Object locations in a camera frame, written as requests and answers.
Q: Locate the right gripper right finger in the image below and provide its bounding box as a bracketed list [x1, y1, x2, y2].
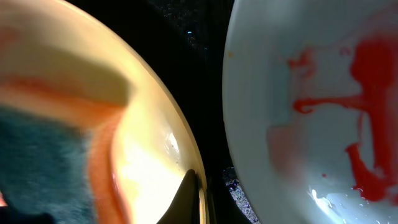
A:
[207, 179, 251, 224]

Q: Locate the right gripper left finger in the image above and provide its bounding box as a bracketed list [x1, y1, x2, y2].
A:
[157, 169, 199, 224]

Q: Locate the green scouring sponge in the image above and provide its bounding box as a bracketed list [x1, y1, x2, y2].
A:
[1, 106, 97, 224]

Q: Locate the light blue plate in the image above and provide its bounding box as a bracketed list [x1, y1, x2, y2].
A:
[223, 0, 397, 223]

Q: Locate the yellow plate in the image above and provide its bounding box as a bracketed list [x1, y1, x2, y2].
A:
[1, 0, 209, 223]

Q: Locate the black round serving tray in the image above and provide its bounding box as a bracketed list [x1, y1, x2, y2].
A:
[75, 0, 259, 223]

